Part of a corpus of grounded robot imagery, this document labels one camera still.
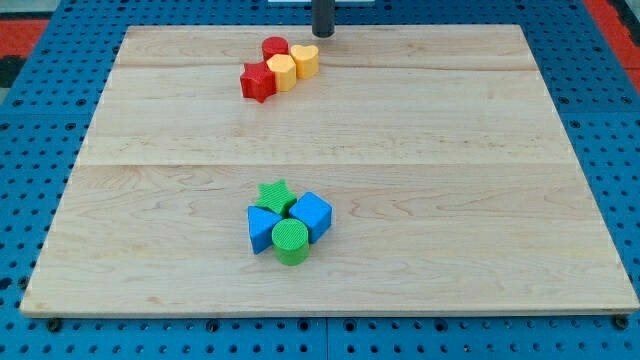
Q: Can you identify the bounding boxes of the yellow heart block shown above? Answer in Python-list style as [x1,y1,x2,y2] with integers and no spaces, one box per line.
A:
[290,44,319,79]

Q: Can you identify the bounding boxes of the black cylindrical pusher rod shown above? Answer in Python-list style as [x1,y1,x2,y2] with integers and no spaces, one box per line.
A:
[311,0,335,38]

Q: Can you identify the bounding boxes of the light wooden board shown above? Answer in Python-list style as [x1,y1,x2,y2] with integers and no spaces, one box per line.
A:
[21,25,639,318]

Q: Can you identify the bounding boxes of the blue cube block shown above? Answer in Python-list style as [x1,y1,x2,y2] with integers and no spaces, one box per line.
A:
[289,192,333,244]

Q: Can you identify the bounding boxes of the blue triangle block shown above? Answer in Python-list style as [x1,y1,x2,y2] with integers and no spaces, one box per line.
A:
[247,206,283,255]

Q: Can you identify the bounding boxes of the yellow hexagon block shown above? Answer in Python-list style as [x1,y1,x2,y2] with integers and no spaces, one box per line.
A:
[266,54,297,92]

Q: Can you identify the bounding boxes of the red star block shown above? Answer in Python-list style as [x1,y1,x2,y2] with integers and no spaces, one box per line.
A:
[240,61,277,103]

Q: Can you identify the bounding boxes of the red cylinder block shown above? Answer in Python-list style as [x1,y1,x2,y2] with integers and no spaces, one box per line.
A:
[261,36,289,61]

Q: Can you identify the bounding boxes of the green star block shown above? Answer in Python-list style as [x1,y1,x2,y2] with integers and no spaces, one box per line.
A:
[255,179,297,217]

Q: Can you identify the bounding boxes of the green cylinder block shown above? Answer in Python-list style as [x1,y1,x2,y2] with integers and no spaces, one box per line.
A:
[271,218,310,266]

